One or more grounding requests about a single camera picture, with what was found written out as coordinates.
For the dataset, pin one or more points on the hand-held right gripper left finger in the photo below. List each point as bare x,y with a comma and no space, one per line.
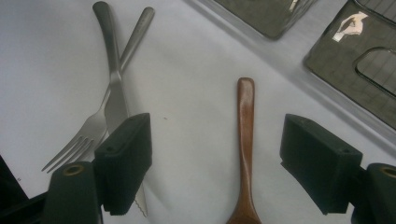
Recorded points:
124,161

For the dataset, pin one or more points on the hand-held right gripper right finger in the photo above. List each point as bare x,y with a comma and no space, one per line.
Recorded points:
320,161

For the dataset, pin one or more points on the steel fork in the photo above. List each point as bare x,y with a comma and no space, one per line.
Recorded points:
90,127

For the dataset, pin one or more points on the steel knife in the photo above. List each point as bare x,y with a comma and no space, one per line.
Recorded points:
115,93

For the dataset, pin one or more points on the transparent grey plastic bin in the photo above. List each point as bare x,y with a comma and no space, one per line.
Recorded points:
267,15
342,68

